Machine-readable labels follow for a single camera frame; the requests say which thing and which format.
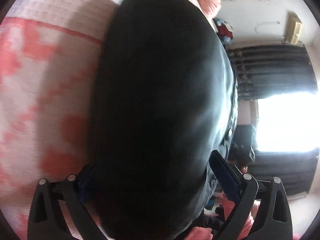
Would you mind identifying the beige air conditioner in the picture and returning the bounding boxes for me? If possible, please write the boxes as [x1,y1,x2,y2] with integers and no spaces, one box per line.
[285,14,303,45]

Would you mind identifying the nightstand with clutter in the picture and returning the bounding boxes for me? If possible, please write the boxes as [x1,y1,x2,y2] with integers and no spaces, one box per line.
[213,18,234,46]

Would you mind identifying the black pants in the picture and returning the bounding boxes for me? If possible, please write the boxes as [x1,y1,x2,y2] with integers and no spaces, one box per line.
[88,0,234,239]

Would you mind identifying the pink white patterned bed blanket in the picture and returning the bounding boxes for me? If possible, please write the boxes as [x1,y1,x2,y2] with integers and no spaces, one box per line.
[0,0,201,240]

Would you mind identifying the white wall cable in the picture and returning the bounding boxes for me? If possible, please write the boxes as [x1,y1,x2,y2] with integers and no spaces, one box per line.
[254,20,281,34]

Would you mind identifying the dark patterned curtain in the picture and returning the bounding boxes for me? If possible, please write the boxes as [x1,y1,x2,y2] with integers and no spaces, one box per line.
[227,44,319,196]

